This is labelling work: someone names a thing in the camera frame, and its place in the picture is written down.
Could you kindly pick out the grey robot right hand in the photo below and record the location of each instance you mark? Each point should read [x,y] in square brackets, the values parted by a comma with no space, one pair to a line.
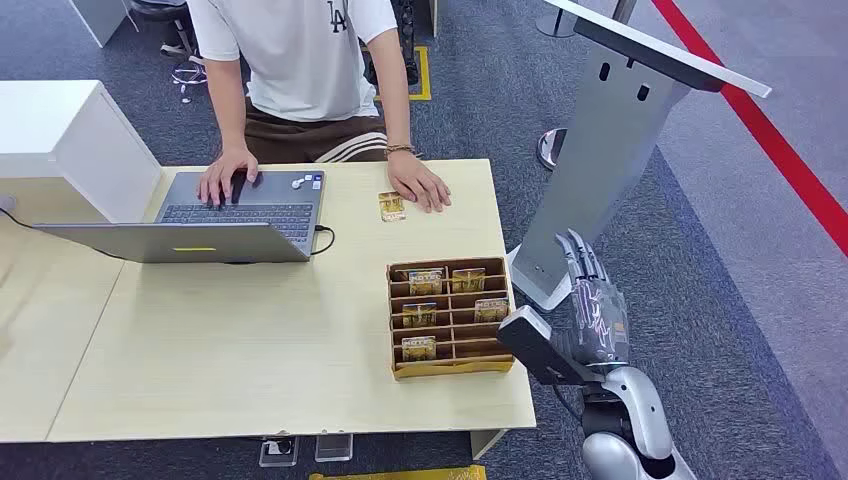
[599,318]

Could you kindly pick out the person's right hand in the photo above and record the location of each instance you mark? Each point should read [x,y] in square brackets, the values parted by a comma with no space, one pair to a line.
[225,173]

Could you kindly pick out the person's left hand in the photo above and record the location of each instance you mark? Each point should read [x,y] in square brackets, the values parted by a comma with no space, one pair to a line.
[414,182]

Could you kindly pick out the person's right forearm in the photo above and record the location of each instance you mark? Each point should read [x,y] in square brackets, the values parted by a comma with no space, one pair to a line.
[228,106]

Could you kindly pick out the person's left forearm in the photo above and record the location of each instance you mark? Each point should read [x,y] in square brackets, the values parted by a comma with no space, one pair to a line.
[392,93]

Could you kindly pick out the gold card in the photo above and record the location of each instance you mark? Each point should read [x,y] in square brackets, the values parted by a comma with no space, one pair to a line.
[468,280]
[425,282]
[418,349]
[419,315]
[391,206]
[491,310]

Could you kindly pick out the person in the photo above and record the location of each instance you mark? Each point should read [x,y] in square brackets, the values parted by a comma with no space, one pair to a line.
[301,60]

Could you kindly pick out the brown card organizer box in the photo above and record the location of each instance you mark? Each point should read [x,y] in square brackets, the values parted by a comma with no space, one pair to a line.
[450,368]

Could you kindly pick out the grey open laptop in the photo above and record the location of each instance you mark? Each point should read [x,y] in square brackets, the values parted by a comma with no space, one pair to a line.
[199,225]

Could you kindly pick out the metal stanchion base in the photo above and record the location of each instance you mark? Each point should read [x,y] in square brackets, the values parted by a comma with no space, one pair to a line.
[555,26]
[551,149]

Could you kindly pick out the black equipment stand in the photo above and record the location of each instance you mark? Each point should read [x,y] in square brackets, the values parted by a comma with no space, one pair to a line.
[407,40]

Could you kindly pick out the grey kiosk stand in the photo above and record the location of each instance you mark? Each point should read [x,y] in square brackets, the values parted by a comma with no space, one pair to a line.
[596,166]

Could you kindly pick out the black office chair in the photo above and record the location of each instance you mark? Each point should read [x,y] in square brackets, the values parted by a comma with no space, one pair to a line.
[166,20]

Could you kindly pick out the white cabinet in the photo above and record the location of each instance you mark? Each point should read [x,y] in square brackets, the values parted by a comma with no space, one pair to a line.
[60,146]

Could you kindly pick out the table leg panel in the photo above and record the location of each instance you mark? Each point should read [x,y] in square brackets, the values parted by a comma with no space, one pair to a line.
[487,442]

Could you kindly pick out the white furniture block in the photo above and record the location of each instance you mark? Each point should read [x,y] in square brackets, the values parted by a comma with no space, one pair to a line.
[99,16]

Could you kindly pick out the yellow strip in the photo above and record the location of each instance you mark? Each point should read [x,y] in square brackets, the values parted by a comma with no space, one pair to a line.
[397,474]

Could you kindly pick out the clear acrylic holder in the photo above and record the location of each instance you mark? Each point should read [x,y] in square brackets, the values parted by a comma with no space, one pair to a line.
[278,452]
[333,448]

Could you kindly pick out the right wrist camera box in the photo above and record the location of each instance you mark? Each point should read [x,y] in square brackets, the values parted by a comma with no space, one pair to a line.
[536,348]

